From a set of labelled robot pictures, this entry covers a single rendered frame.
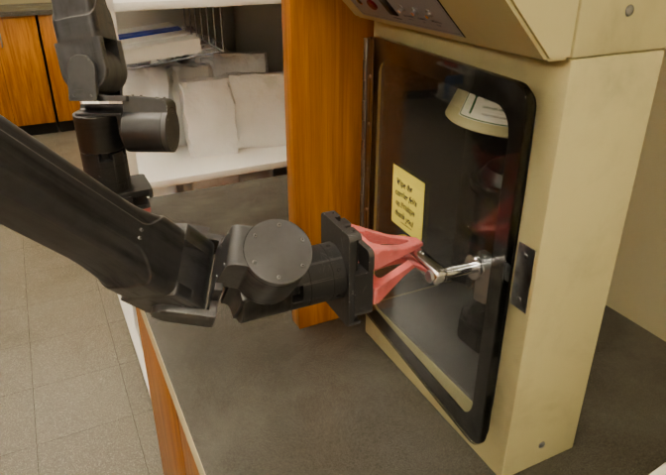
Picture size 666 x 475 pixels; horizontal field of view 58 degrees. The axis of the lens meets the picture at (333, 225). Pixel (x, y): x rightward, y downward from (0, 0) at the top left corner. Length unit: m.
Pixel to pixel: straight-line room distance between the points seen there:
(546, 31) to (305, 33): 0.37
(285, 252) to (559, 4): 0.28
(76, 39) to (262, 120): 1.06
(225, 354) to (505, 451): 0.42
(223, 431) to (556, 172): 0.51
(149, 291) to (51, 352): 2.19
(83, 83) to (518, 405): 0.63
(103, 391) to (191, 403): 1.59
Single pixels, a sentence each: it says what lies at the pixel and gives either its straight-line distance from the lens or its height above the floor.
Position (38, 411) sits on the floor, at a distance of 2.44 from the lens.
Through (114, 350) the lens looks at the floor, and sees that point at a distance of 2.62.
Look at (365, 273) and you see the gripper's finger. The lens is 0.58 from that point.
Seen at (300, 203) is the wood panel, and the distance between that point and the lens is 0.86.
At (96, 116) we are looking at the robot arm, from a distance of 0.82.
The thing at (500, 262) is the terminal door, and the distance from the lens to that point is 0.59.
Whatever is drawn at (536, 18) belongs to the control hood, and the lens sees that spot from 0.50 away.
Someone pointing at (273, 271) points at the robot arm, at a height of 1.26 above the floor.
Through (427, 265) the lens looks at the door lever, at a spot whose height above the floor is 1.21.
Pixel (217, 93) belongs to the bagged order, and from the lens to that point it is 1.74.
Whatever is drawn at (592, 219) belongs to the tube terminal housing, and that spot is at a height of 1.26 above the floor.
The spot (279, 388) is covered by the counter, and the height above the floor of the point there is 0.94.
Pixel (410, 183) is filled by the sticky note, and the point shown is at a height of 1.24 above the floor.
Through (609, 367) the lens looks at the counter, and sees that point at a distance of 0.98.
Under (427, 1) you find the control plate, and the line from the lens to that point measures 0.58.
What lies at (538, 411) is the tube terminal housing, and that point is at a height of 1.03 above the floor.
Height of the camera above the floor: 1.50
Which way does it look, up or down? 26 degrees down
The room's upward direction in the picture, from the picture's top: straight up
